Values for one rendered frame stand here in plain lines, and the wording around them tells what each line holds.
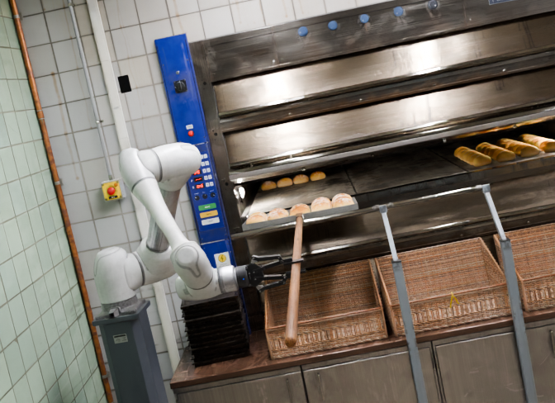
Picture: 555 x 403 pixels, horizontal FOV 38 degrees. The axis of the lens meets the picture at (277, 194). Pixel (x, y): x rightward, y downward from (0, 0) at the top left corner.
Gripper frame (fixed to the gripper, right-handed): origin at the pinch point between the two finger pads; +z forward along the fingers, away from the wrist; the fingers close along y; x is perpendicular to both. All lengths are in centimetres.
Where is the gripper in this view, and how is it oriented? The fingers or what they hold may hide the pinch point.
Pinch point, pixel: (294, 267)
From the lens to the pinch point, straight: 276.4
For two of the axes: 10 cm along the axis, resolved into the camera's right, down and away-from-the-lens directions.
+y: 2.0, 9.7, 1.4
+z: 9.8, -1.9, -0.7
